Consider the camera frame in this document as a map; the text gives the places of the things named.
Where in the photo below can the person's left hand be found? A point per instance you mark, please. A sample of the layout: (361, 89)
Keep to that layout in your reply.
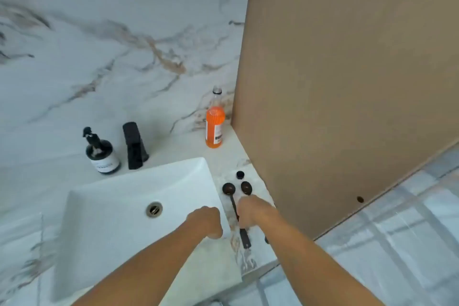
(208, 221)

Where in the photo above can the person's right hand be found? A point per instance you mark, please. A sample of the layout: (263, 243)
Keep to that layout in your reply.
(252, 209)

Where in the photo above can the person's left forearm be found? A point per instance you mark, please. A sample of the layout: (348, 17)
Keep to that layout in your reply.
(143, 273)

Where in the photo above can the person's right forearm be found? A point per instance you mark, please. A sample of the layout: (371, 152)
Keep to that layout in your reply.
(308, 262)

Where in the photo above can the small black round cap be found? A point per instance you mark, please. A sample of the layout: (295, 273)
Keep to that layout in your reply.
(240, 174)

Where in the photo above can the metal sink drain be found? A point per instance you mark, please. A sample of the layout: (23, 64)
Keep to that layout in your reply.
(154, 209)

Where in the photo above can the orange bottle with clear neck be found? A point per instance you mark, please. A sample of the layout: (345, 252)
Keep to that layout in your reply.
(215, 126)

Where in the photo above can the white rectangular sink basin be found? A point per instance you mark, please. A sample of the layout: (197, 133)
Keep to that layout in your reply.
(118, 244)

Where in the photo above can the black angular faucet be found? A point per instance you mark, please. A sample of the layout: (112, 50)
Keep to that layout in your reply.
(134, 148)

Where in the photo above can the dark soap pump bottle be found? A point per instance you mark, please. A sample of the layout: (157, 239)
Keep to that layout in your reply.
(103, 158)

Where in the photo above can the brown wooden panel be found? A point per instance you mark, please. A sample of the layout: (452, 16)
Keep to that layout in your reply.
(340, 83)

